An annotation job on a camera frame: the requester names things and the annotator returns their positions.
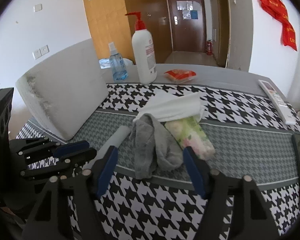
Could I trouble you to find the grey sock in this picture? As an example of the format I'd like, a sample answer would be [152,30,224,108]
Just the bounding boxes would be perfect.
[129,113,183,179]

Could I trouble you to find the red hanging bags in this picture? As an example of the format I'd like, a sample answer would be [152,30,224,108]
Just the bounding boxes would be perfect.
[259,0,298,51]

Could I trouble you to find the white wall switch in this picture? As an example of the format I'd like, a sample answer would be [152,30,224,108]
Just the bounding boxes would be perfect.
[33,3,43,12]

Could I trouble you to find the white remote control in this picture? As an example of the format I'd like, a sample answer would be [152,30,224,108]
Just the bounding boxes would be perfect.
[258,80,296,126]

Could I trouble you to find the houndstooth tablecloth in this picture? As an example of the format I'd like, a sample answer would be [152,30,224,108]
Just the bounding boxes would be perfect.
[16,63,300,240]

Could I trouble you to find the wooden wardrobe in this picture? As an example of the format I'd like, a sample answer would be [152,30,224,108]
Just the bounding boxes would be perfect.
[83,0,172,63]

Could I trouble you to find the red snack packet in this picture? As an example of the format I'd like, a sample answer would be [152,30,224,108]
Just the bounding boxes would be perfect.
[164,69,197,83]

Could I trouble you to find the red fire extinguisher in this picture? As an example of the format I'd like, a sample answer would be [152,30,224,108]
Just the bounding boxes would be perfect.
[206,40,213,56]

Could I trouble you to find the white towel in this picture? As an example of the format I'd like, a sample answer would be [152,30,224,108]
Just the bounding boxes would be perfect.
[133,90,205,122]

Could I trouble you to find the floral tissue pack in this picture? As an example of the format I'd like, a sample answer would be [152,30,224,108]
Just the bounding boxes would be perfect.
[164,116,216,160]

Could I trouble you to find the light blue crumpled cloth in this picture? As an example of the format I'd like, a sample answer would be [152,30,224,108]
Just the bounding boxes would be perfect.
[98,57,134,69]

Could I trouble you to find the dark brown entrance door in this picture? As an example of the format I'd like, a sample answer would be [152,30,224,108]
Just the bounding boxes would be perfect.
[167,0,206,53]

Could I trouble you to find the white foam box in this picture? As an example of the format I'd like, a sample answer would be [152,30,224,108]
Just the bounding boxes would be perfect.
[15,39,108,141]

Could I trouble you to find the white foam roll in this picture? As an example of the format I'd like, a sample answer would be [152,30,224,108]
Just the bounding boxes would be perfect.
[83,126,131,169]

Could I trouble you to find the blue spray bottle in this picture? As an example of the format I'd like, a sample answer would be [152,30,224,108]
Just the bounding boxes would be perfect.
[108,42,128,81]

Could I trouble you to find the white pump bottle red cap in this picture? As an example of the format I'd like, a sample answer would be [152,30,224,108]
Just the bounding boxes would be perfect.
[125,11,157,85]

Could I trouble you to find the white wall socket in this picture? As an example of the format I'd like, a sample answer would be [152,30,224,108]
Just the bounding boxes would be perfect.
[32,45,49,60]

